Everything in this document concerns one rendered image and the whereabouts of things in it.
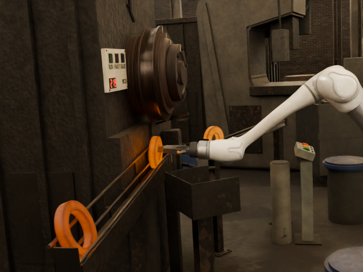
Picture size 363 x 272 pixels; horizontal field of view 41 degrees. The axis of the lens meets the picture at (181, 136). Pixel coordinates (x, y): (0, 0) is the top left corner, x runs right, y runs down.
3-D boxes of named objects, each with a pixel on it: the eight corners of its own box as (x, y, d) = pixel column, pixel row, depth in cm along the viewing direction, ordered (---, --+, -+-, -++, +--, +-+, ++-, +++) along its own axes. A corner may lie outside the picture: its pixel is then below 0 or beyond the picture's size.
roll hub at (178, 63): (168, 103, 231) (164, 43, 226) (180, 99, 258) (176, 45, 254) (179, 103, 229) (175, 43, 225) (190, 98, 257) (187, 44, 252)
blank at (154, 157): (147, 140, 224) (154, 140, 223) (155, 132, 239) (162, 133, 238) (148, 172, 228) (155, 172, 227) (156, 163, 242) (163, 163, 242)
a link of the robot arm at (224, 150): (208, 161, 222) (212, 162, 235) (242, 162, 219) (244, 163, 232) (209, 137, 223) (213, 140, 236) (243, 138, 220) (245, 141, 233)
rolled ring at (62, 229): (92, 205, 161) (84, 208, 162) (58, 194, 145) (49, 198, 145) (102, 260, 153) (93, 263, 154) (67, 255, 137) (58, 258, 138)
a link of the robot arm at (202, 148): (211, 157, 233) (199, 157, 234) (211, 138, 231) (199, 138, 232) (208, 161, 224) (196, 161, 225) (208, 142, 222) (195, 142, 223)
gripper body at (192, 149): (196, 159, 225) (176, 158, 227) (199, 156, 233) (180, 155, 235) (196, 143, 224) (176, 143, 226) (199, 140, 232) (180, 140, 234)
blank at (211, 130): (210, 157, 291) (214, 157, 289) (199, 138, 283) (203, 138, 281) (223, 138, 298) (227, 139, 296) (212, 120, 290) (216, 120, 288)
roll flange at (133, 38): (122, 128, 227) (114, 25, 220) (148, 116, 272) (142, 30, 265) (143, 127, 225) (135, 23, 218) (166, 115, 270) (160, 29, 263)
